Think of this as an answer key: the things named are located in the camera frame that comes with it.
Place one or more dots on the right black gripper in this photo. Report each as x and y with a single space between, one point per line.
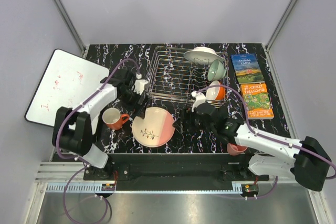
186 114

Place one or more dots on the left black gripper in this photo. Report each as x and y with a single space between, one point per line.
136 108

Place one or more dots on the pink cream floral plate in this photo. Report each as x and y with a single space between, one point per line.
155 129

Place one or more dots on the metal wire dish rack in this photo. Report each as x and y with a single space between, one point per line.
172 78

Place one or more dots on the orange and white bowl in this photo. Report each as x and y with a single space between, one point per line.
215 93

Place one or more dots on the green ceramic bowl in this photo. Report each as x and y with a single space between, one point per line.
216 71

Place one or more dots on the white scalloped plate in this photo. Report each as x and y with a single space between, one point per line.
202 56

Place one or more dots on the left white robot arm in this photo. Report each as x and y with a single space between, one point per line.
75 129

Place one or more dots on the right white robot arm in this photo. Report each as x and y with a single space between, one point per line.
304 160

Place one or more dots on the orange mug white inside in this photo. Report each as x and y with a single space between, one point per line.
114 119

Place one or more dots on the pink plastic cup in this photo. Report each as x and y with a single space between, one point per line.
235 150

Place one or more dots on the white board with black rim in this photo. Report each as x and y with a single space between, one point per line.
66 81

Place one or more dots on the orange Treehouse book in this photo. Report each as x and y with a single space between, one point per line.
257 101

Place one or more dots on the Animal Farm book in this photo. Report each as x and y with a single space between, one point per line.
247 69

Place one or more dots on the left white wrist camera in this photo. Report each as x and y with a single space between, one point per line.
140 84

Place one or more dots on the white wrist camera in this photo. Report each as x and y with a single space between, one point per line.
140 84
199 98

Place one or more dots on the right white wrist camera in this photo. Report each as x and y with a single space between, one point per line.
199 98

